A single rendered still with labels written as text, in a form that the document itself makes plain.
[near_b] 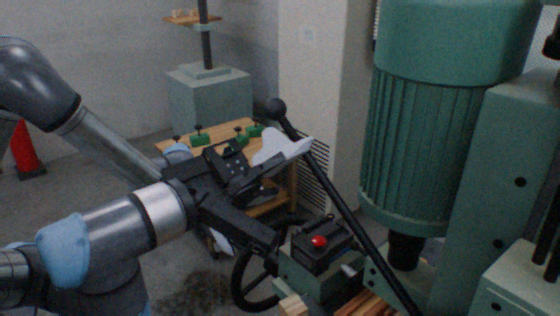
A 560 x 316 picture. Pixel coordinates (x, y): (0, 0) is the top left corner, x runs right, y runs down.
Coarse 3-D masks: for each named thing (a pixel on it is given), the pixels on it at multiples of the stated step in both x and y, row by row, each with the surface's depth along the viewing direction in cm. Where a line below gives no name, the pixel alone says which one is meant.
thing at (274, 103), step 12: (264, 108) 57; (276, 108) 56; (276, 120) 58; (288, 120) 57; (288, 132) 56; (312, 156) 55; (312, 168) 55; (324, 180) 54; (336, 192) 53; (336, 204) 53; (348, 216) 52; (360, 228) 52; (360, 240) 52; (372, 252) 51; (384, 264) 50; (384, 276) 50; (396, 288) 50; (408, 300) 49; (408, 312) 49; (420, 312) 49
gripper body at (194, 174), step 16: (192, 160) 53; (208, 160) 53; (224, 160) 54; (240, 160) 55; (176, 176) 51; (192, 176) 52; (208, 176) 53; (224, 176) 52; (240, 176) 52; (192, 192) 53; (208, 192) 52; (224, 192) 52; (240, 192) 52; (256, 192) 55; (192, 208) 48; (240, 208) 58; (192, 224) 49
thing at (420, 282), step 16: (368, 256) 69; (384, 256) 69; (368, 272) 70; (400, 272) 66; (416, 272) 66; (432, 272) 66; (384, 288) 68; (416, 288) 63; (400, 304) 66; (416, 304) 63
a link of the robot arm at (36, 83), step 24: (24, 48) 71; (0, 72) 67; (24, 72) 68; (48, 72) 70; (0, 96) 68; (24, 96) 68; (48, 96) 69; (72, 96) 73; (48, 120) 70; (72, 120) 73; (96, 120) 78; (72, 144) 77; (96, 144) 78; (120, 144) 82; (120, 168) 83; (144, 168) 87
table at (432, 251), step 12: (384, 240) 98; (432, 240) 98; (432, 252) 94; (432, 264) 91; (276, 288) 89; (288, 288) 88; (312, 300) 82; (336, 300) 82; (312, 312) 79; (324, 312) 79
